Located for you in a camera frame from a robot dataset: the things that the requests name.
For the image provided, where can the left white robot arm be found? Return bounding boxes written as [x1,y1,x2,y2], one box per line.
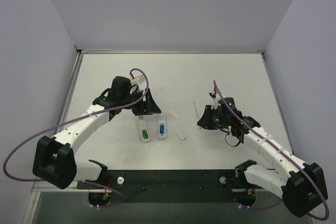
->
[33,74,161,189]

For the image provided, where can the slim remote battery cover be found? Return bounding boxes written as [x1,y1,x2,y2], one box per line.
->
[169,110,180,120]

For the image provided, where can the wide white remote with display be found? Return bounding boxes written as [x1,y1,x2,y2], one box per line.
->
[157,112,167,140]

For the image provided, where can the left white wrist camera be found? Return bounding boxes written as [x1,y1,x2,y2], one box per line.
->
[131,74,146,86]

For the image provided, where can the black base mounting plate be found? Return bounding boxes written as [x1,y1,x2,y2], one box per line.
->
[77,169,257,206]

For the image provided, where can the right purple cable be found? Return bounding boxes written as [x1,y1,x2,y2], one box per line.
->
[213,80,330,221]

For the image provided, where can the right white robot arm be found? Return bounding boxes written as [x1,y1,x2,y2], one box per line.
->
[197,92,328,218]

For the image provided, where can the slim white remote control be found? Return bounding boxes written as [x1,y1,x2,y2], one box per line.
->
[137,115,151,143]

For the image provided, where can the blue batteries in wide remote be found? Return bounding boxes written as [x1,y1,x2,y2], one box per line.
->
[159,124,165,135]

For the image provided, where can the wide remote battery cover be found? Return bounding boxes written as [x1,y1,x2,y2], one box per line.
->
[176,131,187,141]

